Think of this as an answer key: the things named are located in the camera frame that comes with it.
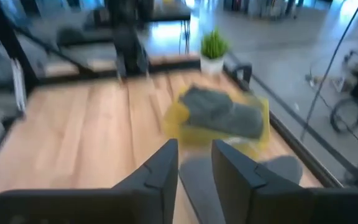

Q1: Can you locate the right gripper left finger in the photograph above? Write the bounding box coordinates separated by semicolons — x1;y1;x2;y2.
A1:
0;138;180;224

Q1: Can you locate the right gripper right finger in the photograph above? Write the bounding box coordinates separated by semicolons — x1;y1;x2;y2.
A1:
211;139;358;224

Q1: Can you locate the blue-grey cap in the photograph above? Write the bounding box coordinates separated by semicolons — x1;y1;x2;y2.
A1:
178;154;305;224

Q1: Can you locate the yellow translucent plastic bin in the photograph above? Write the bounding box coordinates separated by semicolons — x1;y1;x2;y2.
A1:
162;84;272;157

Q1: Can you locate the small potted green plant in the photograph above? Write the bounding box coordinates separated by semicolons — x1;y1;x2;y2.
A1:
199;27;231;76

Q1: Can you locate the black desk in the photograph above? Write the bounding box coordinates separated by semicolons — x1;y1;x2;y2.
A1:
139;0;193;24

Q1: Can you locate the black aluminium table frame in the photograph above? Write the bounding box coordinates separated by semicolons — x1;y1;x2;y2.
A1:
0;18;345;189

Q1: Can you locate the coiled black cable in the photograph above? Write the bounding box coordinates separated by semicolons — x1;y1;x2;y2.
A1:
329;97;358;134

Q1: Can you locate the long black floor cable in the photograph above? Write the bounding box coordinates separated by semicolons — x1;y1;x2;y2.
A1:
300;0;358;142

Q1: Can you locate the white cable bundle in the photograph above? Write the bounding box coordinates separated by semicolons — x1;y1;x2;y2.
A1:
304;49;358;93

